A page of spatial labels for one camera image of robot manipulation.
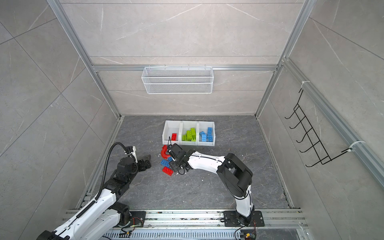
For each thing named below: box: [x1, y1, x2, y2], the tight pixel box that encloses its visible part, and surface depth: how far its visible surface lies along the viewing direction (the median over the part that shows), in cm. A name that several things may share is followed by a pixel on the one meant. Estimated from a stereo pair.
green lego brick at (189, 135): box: [186, 130, 193, 141], surface depth 106 cm
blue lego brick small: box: [207, 135, 214, 142], surface depth 106 cm
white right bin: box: [197, 121, 216, 147], surface depth 103 cm
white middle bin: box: [179, 120, 199, 146], surface depth 105 cm
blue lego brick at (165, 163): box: [160, 159, 170, 168], surface depth 95 cm
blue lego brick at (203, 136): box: [199, 131, 207, 142], surface depth 103 cm
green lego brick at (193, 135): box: [190, 127, 196, 142], surface depth 106 cm
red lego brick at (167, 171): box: [162, 166, 174, 176], surface depth 90 cm
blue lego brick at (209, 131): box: [207, 127, 213, 136], surface depth 108 cm
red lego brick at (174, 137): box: [171, 133, 178, 141], surface depth 106 cm
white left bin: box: [162, 120, 183, 145], surface depth 109 cm
